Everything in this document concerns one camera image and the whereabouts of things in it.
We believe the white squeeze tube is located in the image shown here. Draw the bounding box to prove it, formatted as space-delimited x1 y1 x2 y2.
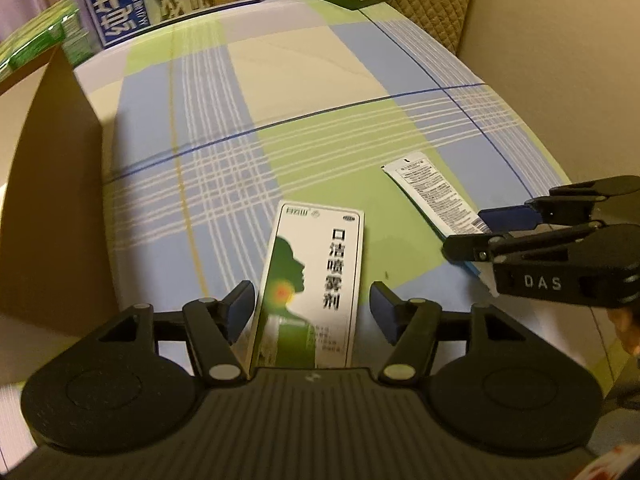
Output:
382 152 501 297

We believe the quilted beige chair cover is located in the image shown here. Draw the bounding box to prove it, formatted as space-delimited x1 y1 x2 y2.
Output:
390 0 480 58

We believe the red white printed object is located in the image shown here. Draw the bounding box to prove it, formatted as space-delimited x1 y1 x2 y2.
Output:
580 442 640 480

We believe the green white medicine box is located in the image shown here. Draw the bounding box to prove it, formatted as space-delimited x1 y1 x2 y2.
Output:
247 202 366 378

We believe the person's right hand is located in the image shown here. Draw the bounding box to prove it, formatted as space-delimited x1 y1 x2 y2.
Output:
607 307 640 358

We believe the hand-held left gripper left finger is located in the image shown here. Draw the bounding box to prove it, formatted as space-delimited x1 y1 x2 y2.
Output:
97 281 257 383

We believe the green shrink-wrapped drink pack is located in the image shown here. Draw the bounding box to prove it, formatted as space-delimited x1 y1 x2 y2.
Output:
0 0 98 83

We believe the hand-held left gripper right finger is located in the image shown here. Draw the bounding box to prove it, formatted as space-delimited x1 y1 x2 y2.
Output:
370 282 528 383

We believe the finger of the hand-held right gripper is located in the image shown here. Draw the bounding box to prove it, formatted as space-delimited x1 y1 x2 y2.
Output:
442 223 606 263
479 176 640 233

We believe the brown storage box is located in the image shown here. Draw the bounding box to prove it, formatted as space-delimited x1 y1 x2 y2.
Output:
0 42 121 348

